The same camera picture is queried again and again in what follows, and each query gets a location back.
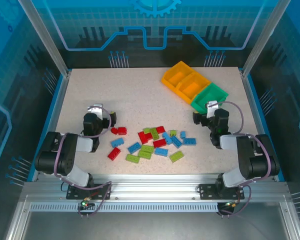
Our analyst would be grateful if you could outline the long blue lego brick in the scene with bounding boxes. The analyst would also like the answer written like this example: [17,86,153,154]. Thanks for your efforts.
[182,137,198,146]
[110,137,125,148]
[170,135,184,149]
[127,141,143,154]
[153,147,169,157]
[162,131,174,146]

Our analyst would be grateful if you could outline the yellow plastic bin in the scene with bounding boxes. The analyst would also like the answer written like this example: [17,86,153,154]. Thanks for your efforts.
[176,72,212,105]
[161,60,195,93]

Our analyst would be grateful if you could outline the slotted grey cable tray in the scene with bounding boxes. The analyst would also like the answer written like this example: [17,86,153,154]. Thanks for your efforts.
[29,202,220,213]

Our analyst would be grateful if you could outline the long red lego brick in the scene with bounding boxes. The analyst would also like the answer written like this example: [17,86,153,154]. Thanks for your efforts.
[107,147,122,161]
[137,131,149,145]
[152,138,168,149]

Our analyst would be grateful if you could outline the grey metal shelf panel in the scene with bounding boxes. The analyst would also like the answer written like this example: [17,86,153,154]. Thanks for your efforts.
[22,211,290,240]

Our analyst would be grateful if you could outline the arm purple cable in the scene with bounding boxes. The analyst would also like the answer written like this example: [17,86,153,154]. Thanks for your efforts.
[54,105,113,219]
[205,100,277,219]

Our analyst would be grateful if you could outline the green plastic bin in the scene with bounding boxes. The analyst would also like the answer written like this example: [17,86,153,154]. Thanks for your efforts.
[190,82,230,114]

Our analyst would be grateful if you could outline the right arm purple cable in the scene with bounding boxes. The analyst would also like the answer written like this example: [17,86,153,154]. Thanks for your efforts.
[205,100,277,219]

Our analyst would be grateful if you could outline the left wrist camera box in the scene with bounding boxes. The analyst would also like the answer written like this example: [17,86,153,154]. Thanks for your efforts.
[87,103,104,119]

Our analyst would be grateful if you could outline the wide aluminium mounting rail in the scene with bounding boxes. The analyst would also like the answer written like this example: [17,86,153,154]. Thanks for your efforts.
[22,173,291,203]

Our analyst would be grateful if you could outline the aluminium frame post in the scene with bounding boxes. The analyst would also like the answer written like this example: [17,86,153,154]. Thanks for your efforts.
[17,0,72,77]
[241,0,292,77]

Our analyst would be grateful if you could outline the aluminium table side rail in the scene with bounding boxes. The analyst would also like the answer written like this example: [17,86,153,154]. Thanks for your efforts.
[27,71,72,183]
[239,67,288,182]

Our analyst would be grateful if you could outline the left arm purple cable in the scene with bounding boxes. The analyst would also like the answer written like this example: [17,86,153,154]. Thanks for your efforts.
[54,105,113,219]

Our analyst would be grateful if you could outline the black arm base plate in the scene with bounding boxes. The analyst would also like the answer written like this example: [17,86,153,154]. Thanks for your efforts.
[198,183,246,201]
[66,183,113,201]

